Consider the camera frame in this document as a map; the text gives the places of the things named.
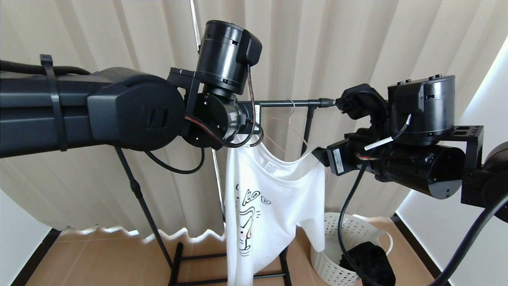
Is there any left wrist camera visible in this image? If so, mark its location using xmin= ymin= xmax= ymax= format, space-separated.
xmin=248 ymin=102 xmax=262 ymax=127

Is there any beige curtain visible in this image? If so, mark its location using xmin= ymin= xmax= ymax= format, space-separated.
xmin=0 ymin=0 xmax=508 ymax=243

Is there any black garment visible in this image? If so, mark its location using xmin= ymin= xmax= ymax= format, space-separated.
xmin=339 ymin=242 xmax=396 ymax=286

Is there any black clothes rack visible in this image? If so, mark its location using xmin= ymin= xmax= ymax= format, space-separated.
xmin=114 ymin=99 xmax=336 ymax=286

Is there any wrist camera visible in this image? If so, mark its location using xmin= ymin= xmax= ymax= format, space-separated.
xmin=327 ymin=138 xmax=360 ymax=178
xmin=248 ymin=102 xmax=262 ymax=127

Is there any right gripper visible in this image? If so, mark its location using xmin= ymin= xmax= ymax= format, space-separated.
xmin=359 ymin=145 xmax=466 ymax=199

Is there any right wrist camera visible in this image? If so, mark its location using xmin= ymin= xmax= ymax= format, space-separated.
xmin=327 ymin=138 xmax=360 ymax=178

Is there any white laundry basket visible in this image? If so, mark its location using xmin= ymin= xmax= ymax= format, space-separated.
xmin=310 ymin=213 xmax=394 ymax=286

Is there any white printed t-shirt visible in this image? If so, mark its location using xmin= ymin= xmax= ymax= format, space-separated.
xmin=223 ymin=133 xmax=330 ymax=286

